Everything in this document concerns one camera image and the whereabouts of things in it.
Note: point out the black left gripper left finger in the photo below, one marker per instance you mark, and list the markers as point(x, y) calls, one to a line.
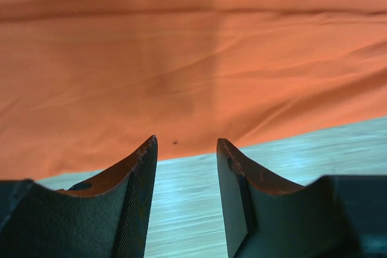
point(106, 215)

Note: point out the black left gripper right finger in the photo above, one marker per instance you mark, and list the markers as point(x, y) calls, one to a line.
point(266, 215)

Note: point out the orange t shirt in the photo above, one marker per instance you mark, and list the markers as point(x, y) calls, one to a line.
point(85, 82)

